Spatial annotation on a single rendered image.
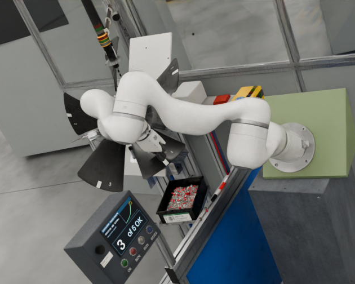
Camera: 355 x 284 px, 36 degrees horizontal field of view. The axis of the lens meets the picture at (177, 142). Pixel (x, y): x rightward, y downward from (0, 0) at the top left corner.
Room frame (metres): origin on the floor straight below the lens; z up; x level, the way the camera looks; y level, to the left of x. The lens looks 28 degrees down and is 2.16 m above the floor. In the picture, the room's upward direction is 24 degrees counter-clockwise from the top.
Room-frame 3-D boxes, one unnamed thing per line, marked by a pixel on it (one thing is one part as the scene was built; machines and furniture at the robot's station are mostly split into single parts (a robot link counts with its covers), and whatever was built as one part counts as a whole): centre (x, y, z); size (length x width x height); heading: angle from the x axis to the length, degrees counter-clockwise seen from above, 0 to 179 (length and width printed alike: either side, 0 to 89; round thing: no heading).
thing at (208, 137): (2.69, -0.18, 0.42); 0.04 x 0.04 x 0.83; 48
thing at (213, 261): (1.89, -0.09, 0.45); 0.82 x 0.01 x 0.66; 138
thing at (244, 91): (2.18, -0.36, 1.02); 0.16 x 0.10 x 0.11; 138
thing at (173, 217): (1.95, 0.08, 0.85); 0.22 x 0.17 x 0.07; 153
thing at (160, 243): (1.57, 0.20, 0.96); 0.03 x 0.03 x 0.20; 48
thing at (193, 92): (2.76, -0.14, 0.92); 0.17 x 0.16 x 0.11; 138
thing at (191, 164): (2.54, -0.02, 0.58); 0.09 x 0.04 x 1.15; 48
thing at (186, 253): (1.89, -0.09, 0.82); 0.90 x 0.04 x 0.08; 138
